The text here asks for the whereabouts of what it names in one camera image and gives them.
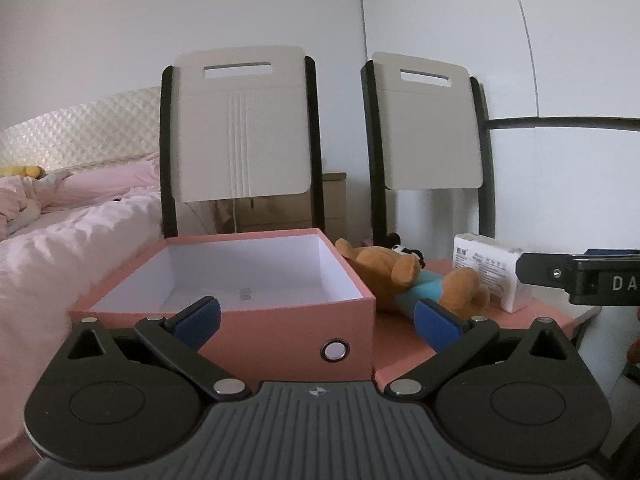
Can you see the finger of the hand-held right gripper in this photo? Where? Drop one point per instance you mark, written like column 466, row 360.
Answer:
column 542, row 270

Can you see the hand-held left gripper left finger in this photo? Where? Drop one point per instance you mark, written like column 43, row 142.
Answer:
column 197, row 321

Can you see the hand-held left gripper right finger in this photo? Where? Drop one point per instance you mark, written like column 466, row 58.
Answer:
column 437, row 326

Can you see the brown teddy bear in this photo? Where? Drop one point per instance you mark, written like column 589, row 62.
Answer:
column 380, row 270

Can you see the pink storage box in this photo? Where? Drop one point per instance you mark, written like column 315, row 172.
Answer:
column 280, row 330

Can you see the black metal bar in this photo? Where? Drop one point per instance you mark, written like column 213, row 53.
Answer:
column 565, row 124

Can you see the bed with pink bedding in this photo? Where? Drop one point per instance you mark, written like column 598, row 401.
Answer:
column 60, row 250

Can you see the wooden nightstand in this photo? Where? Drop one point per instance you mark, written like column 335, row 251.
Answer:
column 335, row 200

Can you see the white chair with plain back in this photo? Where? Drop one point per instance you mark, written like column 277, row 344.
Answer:
column 430, row 135

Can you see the white chair with ribbed back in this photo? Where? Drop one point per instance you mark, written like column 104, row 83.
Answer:
column 240, row 125

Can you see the white quilted headboard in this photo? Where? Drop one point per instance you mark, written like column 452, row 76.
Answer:
column 90, row 125

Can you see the yellow plush toy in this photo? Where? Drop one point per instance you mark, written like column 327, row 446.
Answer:
column 30, row 171

